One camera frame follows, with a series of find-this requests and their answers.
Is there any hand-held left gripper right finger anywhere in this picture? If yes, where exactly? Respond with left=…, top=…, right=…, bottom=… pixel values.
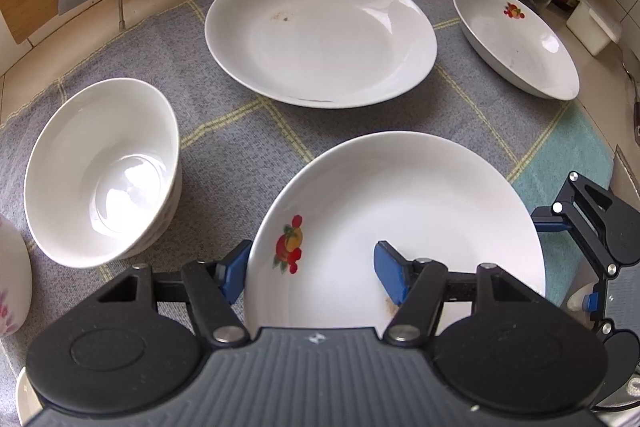
left=374, top=241, right=545, bottom=349

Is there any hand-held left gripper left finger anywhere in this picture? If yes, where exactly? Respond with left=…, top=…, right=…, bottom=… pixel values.
left=95, top=239, right=253, bottom=349

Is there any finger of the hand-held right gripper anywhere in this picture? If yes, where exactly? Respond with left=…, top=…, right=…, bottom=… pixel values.
left=531, top=173, right=621, bottom=278
left=586, top=276, right=616, bottom=339

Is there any white bowl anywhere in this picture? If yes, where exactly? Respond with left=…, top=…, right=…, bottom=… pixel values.
left=23, top=78, right=181, bottom=268
left=127, top=172, right=182, bottom=260

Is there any grey teal checked cloth mat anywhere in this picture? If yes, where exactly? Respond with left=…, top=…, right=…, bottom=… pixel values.
left=0, top=0, right=617, bottom=427

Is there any white plastic container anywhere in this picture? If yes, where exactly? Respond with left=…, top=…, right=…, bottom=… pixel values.
left=566, top=0, right=624, bottom=57

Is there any white floral cup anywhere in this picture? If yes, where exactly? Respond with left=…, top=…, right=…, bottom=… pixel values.
left=0, top=213, right=34, bottom=338

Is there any large white fruit print plate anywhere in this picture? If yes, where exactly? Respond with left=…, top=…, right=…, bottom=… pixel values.
left=204, top=0, right=439, bottom=110

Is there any white dish rim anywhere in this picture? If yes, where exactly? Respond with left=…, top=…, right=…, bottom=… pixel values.
left=14, top=366, right=45, bottom=427

